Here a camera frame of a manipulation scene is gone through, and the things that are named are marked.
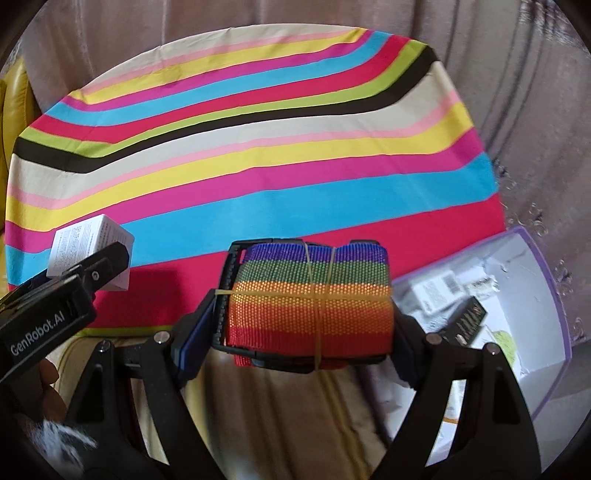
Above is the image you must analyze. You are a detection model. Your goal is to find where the small white printed box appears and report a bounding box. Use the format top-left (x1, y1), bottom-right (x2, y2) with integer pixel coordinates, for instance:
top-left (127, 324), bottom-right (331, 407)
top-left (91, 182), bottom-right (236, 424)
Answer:
top-left (46, 214), bottom-right (134, 292)

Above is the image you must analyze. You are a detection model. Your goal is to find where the green round sponge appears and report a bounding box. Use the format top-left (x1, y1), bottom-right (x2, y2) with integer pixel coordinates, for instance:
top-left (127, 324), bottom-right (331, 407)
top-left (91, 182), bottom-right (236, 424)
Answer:
top-left (493, 330), bottom-right (517, 366)

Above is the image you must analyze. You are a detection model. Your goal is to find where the black cosmetic box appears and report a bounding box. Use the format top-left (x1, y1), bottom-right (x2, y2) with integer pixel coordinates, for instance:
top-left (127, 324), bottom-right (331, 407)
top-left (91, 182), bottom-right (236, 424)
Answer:
top-left (439, 296), bottom-right (488, 347)

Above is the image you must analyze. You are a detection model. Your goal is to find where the white blue red box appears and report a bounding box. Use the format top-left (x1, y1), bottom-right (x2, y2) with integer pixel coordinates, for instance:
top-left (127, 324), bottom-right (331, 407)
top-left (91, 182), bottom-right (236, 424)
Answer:
top-left (411, 270), bottom-right (465, 315)

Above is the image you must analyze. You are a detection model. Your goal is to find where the rainbow woven strap roll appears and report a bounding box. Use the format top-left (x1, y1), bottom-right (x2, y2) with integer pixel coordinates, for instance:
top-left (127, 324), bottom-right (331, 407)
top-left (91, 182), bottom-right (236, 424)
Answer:
top-left (210, 238), bottom-right (397, 375)

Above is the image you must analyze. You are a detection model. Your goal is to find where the white medicine box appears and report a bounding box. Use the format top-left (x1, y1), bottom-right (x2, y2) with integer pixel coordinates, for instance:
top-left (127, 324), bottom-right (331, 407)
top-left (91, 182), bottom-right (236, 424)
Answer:
top-left (456, 265), bottom-right (499, 301)

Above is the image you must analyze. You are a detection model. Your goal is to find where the person's left hand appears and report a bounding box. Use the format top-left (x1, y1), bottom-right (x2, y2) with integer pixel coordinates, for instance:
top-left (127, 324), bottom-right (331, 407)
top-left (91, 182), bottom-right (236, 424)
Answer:
top-left (13, 359), bottom-right (67, 423)

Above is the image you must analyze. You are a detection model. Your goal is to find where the purple white storage box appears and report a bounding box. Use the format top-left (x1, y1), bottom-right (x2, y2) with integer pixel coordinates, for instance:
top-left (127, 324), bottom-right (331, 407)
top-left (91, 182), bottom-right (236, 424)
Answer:
top-left (369, 227), bottom-right (572, 463)

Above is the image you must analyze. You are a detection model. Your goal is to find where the yellow leather armchair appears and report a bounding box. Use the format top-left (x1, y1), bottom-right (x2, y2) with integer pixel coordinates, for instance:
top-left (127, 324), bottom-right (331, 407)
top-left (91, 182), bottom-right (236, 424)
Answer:
top-left (0, 55), bottom-right (43, 199)

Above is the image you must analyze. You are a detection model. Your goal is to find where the rainbow striped cloth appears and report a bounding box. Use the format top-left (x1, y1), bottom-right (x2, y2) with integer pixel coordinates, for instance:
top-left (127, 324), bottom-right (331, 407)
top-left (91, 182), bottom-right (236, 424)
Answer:
top-left (4, 24), bottom-right (504, 335)

